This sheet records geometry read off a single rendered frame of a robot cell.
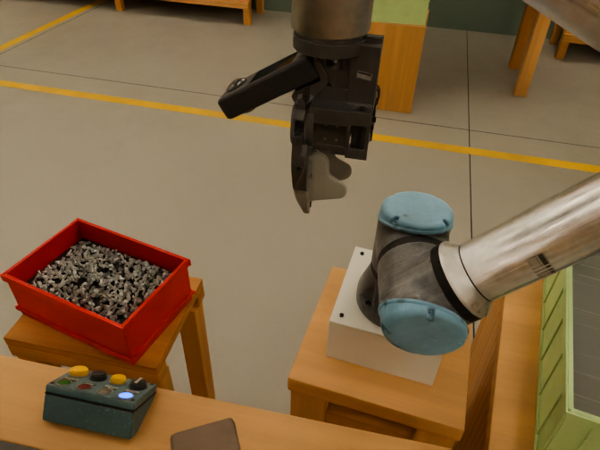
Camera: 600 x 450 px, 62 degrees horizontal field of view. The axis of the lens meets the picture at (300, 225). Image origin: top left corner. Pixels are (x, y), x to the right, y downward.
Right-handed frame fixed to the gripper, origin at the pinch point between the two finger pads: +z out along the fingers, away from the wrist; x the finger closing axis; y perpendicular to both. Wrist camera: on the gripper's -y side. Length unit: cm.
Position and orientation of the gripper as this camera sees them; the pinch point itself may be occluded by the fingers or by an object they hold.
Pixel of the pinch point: (302, 199)
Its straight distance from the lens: 60.8
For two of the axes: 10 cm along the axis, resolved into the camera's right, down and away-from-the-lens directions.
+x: 2.0, -6.1, 7.7
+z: -0.3, 7.8, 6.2
